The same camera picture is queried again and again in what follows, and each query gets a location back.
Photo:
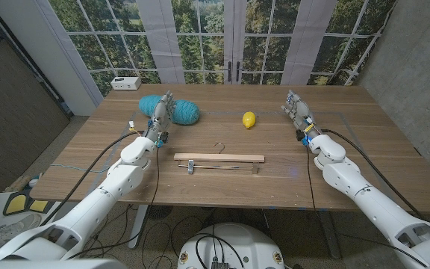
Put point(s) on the wooden floor stick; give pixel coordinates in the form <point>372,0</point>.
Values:
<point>19,183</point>

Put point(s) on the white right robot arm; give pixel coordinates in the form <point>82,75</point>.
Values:
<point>368,201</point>

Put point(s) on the white power strip box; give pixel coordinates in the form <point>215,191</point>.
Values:
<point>125,83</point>

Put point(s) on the printed window backdrop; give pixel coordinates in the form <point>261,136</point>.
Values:
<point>200,45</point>

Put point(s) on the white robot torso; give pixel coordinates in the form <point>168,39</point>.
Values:
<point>248,243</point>

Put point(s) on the dark round floor object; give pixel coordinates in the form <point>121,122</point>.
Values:
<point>159,212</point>

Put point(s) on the yellow lemon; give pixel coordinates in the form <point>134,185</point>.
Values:
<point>249,119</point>

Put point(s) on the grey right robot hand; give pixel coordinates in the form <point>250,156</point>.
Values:
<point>300,112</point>

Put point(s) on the grey sneaker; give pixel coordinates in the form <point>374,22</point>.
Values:
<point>17,228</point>

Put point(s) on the small white floor object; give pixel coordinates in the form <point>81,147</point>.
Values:
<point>34,183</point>

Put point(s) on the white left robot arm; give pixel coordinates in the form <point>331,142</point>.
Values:
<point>88,209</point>

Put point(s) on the grey table leg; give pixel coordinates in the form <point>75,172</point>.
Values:
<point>328,235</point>

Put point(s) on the wooden clothes hanger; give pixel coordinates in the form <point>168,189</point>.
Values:
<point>218,157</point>

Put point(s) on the white table leg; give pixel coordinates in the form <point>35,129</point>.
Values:
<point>138,228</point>

